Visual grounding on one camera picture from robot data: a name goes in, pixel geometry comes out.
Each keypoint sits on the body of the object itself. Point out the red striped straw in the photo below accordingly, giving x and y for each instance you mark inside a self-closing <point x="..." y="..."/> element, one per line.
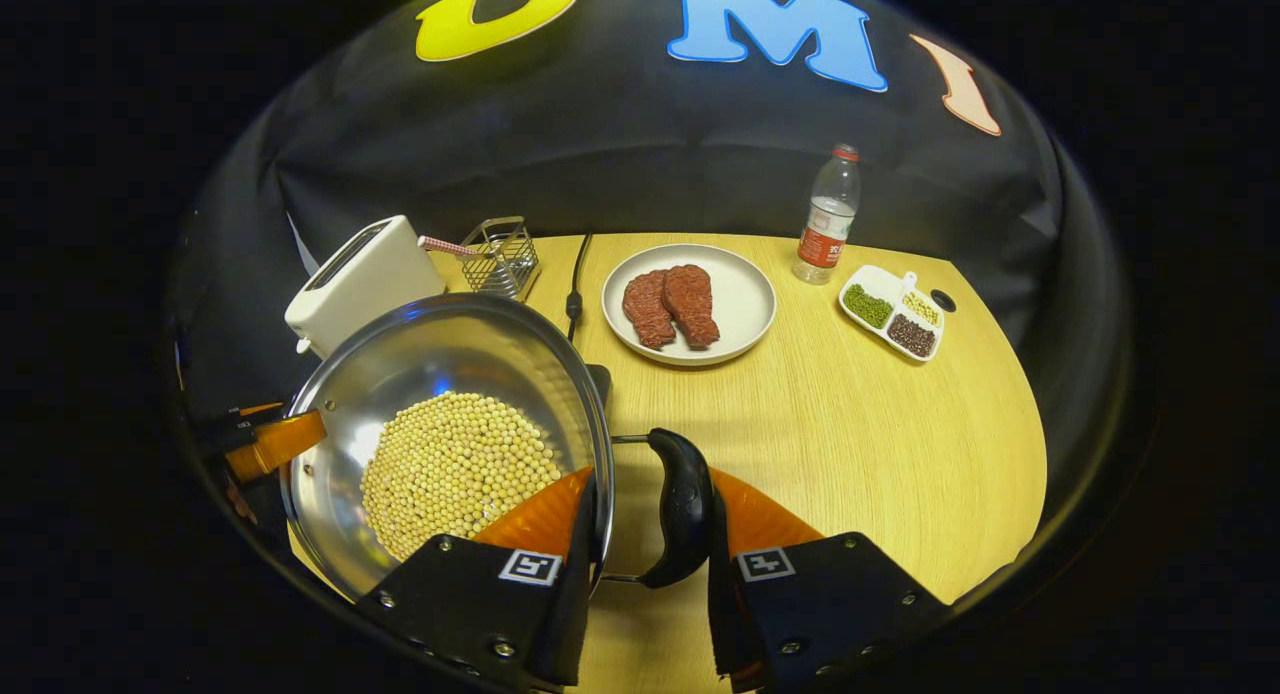
<point x="445" y="245"/>

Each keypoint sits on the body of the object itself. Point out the heap of dark beans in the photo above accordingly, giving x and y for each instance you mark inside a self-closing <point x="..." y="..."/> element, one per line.
<point x="912" y="336"/>

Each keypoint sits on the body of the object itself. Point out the white toaster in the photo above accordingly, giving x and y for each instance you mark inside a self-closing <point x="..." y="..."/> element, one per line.
<point x="360" y="279"/>

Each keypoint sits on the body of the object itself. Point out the heap of yellow soybeans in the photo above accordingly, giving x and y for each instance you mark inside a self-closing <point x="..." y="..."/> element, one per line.
<point x="450" y="464"/>

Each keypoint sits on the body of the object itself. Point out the stainless steel pot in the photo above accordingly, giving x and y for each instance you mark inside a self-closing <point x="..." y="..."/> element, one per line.
<point x="450" y="349"/>

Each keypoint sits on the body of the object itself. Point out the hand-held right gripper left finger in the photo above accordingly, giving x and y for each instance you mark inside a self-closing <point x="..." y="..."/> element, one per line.
<point x="450" y="594"/>

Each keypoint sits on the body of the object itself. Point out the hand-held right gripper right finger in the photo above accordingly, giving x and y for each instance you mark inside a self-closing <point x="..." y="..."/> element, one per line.
<point x="830" y="604"/>

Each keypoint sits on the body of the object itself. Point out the round white plate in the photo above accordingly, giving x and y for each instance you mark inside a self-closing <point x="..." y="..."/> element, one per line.
<point x="745" y="299"/>

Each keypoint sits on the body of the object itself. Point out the heap of green mung beans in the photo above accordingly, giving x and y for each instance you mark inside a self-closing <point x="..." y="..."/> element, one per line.
<point x="867" y="306"/>

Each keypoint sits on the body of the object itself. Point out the red steak piece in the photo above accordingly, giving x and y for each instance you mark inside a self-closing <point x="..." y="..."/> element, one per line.
<point x="692" y="304"/>
<point x="648" y="309"/>

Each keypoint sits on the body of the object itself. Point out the white divided dish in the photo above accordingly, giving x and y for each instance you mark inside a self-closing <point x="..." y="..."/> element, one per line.
<point x="875" y="277"/>

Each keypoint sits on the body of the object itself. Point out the clear water bottle red label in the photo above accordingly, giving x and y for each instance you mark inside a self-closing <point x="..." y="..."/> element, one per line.
<point x="825" y="229"/>

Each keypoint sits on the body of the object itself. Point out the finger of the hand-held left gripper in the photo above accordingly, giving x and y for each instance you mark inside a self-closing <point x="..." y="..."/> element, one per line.
<point x="280" y="439"/>

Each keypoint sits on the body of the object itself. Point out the heap of pale beans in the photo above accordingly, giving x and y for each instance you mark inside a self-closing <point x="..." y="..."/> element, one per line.
<point x="922" y="308"/>

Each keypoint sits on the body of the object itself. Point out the black induction cooktop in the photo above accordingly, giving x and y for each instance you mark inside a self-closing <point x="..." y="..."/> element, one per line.
<point x="600" y="382"/>

